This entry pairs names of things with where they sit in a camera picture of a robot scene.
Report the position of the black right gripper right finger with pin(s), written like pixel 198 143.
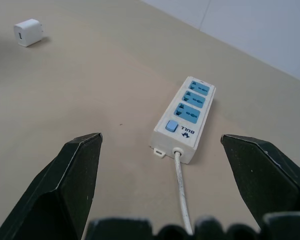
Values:
pixel 265 175

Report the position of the white USB charger cube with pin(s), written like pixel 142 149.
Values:
pixel 28 32

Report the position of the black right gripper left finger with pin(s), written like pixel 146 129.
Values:
pixel 62 185

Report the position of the white blue power strip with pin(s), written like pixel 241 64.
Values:
pixel 185 117

